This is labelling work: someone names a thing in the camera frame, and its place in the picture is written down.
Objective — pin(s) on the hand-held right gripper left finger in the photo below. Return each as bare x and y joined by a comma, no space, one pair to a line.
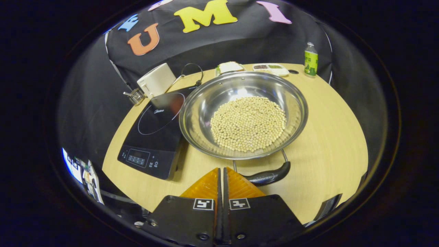
187,223

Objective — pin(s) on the black induction cooktop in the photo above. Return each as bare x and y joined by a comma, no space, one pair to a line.
154,140

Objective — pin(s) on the green drink bottle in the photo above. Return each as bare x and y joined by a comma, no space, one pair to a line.
311,61

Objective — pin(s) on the black backdrop cloth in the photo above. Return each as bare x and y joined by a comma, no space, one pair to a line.
240,41

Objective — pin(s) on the white sandwich plate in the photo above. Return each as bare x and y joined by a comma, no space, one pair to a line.
217,71

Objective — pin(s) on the white toaster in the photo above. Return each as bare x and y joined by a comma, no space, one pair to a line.
156,80

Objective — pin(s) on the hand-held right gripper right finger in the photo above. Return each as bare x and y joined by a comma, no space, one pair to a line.
264,223

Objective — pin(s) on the pile of soybeans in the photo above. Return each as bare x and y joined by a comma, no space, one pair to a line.
248,123

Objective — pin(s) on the white divided dish of grains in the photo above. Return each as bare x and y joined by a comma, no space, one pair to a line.
271,69

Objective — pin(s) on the sandwich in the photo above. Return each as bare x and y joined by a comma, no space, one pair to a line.
230,66

